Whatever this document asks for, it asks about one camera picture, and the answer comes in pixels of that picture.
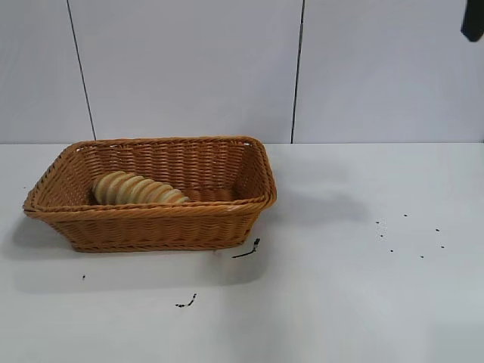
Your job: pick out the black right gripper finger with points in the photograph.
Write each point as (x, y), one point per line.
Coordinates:
(473, 22)

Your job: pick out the long striped bread loaf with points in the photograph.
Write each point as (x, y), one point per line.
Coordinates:
(128, 189)

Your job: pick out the brown woven wicker basket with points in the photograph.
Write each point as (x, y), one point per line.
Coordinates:
(151, 227)

